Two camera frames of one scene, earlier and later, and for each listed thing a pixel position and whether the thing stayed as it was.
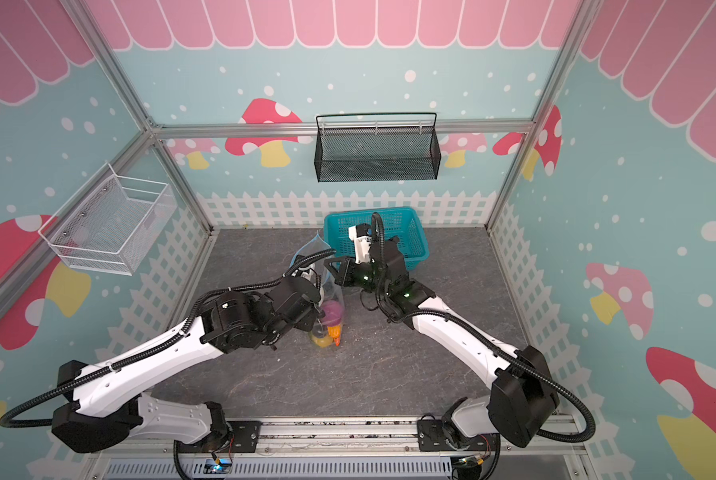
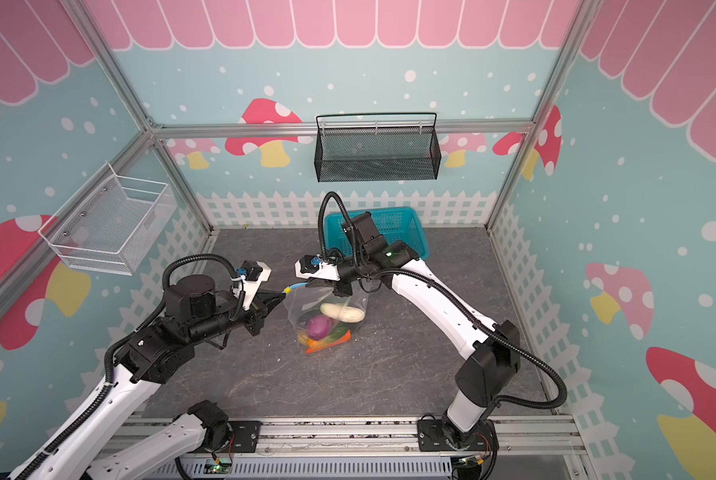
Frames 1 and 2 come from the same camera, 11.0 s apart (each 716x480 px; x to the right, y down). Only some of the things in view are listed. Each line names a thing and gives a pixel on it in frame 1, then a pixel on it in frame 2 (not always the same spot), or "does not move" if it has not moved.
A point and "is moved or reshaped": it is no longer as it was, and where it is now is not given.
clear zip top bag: x=310 y=256 is moved or reshaped
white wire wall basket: x=108 y=224 does not move
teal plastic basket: x=401 y=222 does not move
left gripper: x=308 y=322 to x=257 y=310
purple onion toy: x=333 y=313 is moved or reshaped
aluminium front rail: x=345 y=439 does not move
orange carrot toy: x=335 y=332 to x=313 y=346
